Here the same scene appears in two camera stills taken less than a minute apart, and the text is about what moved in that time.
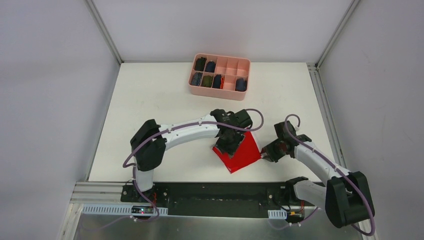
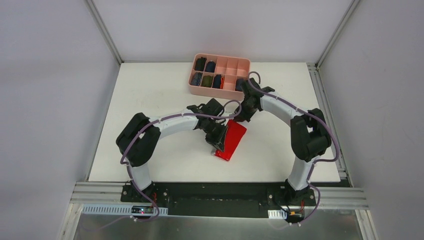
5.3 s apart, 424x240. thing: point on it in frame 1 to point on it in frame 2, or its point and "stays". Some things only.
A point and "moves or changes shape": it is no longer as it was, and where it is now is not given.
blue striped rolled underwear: (196, 78) stays
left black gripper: (226, 145) to (219, 140)
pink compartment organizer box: (219, 76) stays
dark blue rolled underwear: (241, 85) stays
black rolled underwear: (200, 64) stays
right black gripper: (272, 151) to (244, 88)
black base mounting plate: (216, 199) stays
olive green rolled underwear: (207, 81) stays
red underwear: (247, 152) moves or changes shape
